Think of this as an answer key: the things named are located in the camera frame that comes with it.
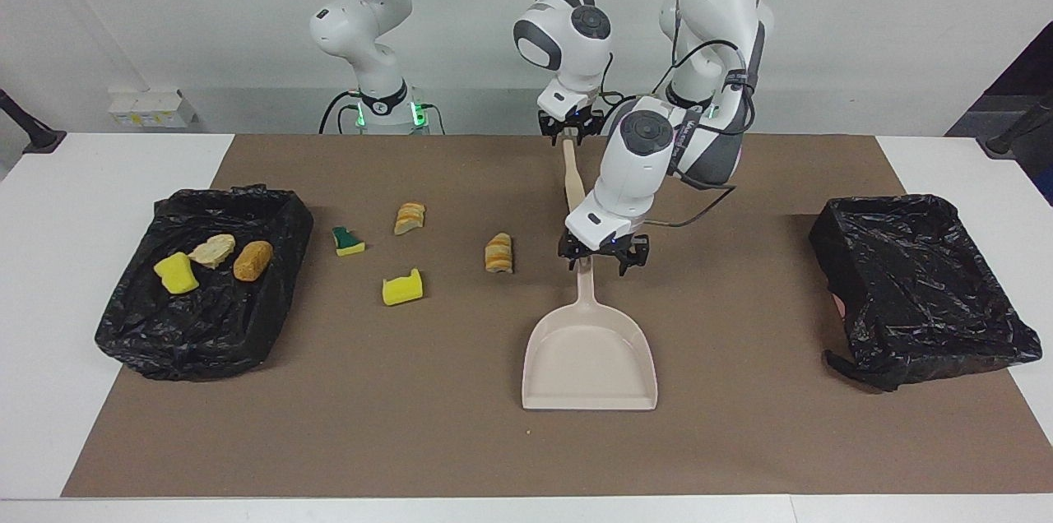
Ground small striped bread piece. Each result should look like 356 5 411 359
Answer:
393 202 427 237

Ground brown table mat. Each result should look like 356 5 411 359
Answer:
62 134 1053 499

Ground striped croissant bread piece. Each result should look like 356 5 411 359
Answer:
484 233 514 275

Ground black camera stand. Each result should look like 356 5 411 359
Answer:
0 89 67 155
977 91 1053 158

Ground yellow sponge green backing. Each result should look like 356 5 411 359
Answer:
153 251 201 295

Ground brown bread roll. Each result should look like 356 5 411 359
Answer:
233 240 274 283

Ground dark background furniture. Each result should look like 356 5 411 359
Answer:
944 20 1053 207

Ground black bag lined bin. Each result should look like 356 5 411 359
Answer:
95 184 314 382

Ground pale bread chunk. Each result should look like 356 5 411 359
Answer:
188 234 237 270

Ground beige brush black bristles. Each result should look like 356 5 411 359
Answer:
561 137 587 220

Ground white wall socket box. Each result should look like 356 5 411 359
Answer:
108 89 197 129

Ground beige plastic dustpan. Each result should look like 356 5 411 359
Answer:
522 256 659 412

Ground black bag bin pink spot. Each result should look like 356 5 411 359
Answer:
809 194 1043 392

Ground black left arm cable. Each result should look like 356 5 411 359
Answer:
654 0 754 229

